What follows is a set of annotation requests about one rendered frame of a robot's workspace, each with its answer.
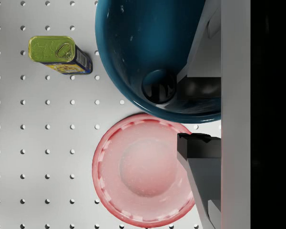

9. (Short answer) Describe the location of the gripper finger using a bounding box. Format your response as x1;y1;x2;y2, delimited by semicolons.
176;132;222;229
176;0;222;99

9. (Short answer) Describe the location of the blue mug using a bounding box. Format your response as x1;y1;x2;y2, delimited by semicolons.
94;0;222;124

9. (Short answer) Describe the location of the red plate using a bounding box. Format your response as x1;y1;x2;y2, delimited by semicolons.
92;113;199;228

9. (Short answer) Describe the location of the flat-sided can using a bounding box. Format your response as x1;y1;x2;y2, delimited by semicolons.
28;35;93;75

